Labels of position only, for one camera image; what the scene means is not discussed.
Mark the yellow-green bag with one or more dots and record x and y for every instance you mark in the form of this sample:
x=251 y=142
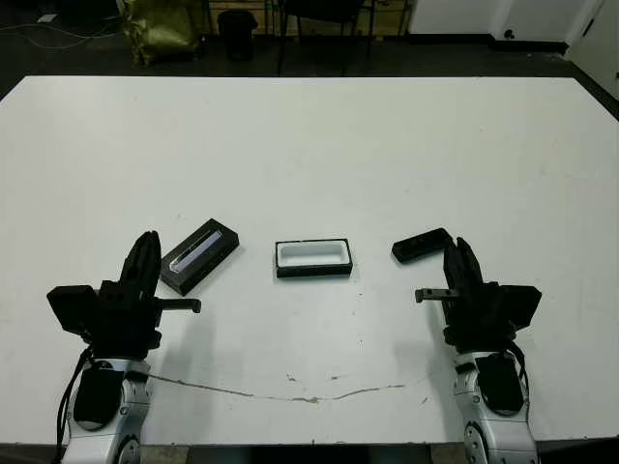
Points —
x=159 y=29

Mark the black waste bin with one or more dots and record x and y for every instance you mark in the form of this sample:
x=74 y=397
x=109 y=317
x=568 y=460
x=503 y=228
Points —
x=237 y=34

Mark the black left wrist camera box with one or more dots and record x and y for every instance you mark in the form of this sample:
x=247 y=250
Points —
x=72 y=309

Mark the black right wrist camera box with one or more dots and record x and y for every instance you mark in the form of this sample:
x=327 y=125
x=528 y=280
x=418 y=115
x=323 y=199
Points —
x=520 y=307

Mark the slim black camera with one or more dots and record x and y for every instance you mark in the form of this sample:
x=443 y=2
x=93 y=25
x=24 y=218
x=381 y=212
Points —
x=421 y=245

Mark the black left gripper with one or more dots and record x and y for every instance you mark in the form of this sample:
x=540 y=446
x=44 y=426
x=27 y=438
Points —
x=126 y=324

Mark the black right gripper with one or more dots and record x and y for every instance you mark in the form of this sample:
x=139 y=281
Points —
x=474 y=319

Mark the white paper sheet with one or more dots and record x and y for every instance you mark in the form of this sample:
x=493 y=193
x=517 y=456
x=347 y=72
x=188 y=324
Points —
x=47 y=19

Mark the black box with white insert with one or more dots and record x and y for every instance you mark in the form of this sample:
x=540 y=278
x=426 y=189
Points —
x=313 y=258

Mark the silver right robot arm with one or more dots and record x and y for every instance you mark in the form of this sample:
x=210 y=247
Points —
x=493 y=435

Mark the white door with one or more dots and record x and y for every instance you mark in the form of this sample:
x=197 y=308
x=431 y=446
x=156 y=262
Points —
x=597 y=53

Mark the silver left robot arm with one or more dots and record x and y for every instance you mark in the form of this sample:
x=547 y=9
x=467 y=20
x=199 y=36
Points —
x=130 y=425

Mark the black office chair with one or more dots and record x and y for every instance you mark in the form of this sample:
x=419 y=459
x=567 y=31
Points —
x=324 y=19

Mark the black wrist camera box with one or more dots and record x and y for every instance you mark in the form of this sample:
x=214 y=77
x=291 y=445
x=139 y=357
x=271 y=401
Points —
x=72 y=309
x=520 y=307

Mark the black box lid with print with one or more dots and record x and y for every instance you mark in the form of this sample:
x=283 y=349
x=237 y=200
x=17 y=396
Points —
x=200 y=256

